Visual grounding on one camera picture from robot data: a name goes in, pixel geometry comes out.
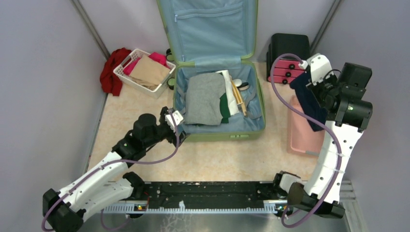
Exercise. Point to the dark green folded garment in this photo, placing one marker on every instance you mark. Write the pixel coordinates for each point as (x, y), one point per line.
(224, 109)

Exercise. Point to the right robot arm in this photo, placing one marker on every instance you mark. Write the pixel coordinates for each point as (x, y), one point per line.
(347, 118)

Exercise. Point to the pink folded cloth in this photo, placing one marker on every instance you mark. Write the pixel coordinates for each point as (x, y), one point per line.
(159, 58)

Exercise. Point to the navy blue garment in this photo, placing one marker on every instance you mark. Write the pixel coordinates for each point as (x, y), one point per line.
(307, 99)

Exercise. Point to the white plastic basket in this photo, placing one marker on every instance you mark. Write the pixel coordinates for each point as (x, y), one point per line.
(118, 71)

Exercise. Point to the pink plastic basket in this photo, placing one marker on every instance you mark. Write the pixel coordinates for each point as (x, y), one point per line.
(301, 139)

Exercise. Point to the green hard-shell suitcase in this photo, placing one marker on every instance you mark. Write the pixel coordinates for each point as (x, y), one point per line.
(206, 36)

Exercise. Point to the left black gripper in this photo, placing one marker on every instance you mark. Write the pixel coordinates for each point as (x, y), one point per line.
(172, 138)

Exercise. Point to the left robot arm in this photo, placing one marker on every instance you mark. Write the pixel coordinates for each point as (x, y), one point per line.
(67, 209)

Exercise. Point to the tan folded cloth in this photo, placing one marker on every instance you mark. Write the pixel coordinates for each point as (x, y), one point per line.
(149, 73)

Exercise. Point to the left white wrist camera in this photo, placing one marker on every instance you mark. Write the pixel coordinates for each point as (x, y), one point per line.
(174, 119)

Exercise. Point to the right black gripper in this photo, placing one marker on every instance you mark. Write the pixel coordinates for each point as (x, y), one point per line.
(314, 88)

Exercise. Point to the grey garment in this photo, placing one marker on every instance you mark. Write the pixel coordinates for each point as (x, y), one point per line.
(203, 99)

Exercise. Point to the wooden stick bundle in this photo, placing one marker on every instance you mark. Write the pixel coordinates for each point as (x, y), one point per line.
(239, 99)

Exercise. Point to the red cloth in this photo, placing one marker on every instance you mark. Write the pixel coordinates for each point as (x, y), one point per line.
(110, 83)

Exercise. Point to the round white black item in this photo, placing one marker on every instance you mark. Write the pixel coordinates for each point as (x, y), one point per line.
(241, 85)

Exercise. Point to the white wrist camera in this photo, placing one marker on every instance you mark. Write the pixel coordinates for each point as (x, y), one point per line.
(174, 119)
(319, 67)

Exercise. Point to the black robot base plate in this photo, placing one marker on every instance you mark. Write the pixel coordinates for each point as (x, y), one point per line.
(233, 196)

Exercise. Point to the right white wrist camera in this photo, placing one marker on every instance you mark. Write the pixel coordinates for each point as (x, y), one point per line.
(319, 67)

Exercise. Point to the black pink drawer cabinet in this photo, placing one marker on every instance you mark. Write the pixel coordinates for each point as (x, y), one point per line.
(287, 68)

